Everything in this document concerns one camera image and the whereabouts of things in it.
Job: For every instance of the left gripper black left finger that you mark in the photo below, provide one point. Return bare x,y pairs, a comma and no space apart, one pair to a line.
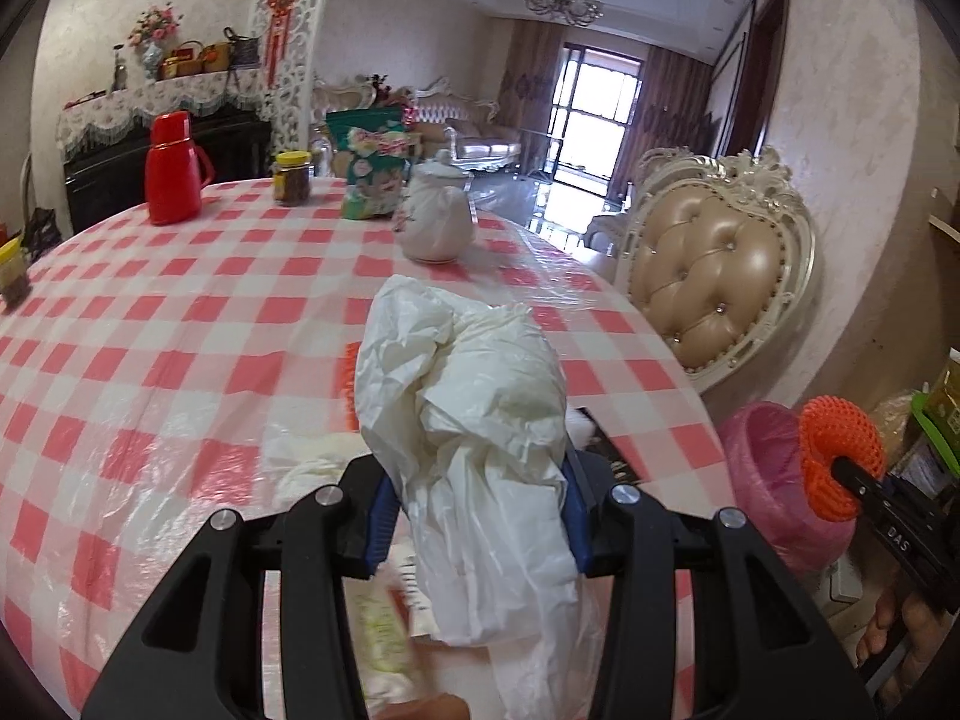
194,650

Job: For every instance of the orange foam fruit net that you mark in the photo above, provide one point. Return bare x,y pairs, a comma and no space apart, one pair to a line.
830,428

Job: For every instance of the green white wrapper packet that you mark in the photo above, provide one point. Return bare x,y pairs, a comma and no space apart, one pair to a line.
389,668

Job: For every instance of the white tissue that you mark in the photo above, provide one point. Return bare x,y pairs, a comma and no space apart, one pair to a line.
298,465

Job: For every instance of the white plastic bag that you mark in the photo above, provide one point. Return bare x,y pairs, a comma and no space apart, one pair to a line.
464,405

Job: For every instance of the black carton box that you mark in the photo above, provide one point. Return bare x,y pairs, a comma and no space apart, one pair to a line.
588,435

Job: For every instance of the pink lined trash bin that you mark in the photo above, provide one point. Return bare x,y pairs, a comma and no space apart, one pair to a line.
761,443

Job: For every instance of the right hand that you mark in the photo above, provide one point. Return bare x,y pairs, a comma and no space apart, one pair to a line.
926,630

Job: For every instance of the red checked tablecloth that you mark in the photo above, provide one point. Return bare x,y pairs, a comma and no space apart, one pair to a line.
156,374

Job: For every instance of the beige tufted ornate chair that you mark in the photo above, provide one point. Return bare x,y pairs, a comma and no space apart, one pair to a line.
718,255

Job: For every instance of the small yellow lid jar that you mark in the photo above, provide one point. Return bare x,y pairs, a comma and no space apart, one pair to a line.
14,277

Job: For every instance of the yellow lid glass jar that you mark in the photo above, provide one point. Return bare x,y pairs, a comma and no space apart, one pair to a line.
292,177

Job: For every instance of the red thermos jug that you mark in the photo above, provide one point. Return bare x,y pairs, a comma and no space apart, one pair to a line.
176,171

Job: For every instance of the white ceramic teapot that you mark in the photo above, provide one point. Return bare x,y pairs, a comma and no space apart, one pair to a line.
435,219

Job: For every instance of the black piano with lace cover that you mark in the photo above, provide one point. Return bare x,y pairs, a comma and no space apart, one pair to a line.
103,142

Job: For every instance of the green snack bag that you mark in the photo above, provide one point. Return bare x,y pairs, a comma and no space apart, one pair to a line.
372,146

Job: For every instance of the cream ornate sofa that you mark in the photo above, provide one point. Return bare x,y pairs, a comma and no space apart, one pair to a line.
465,128

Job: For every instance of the wicker basket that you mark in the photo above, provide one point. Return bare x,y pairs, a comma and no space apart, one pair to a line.
184,60

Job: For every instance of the pink flower vase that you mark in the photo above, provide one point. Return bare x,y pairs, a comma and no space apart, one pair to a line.
154,28

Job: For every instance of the ceiling chandelier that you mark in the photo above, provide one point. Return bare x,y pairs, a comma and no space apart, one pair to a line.
576,13

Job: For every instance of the red Chinese knot decoration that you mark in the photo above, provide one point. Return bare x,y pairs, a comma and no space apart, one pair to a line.
278,33

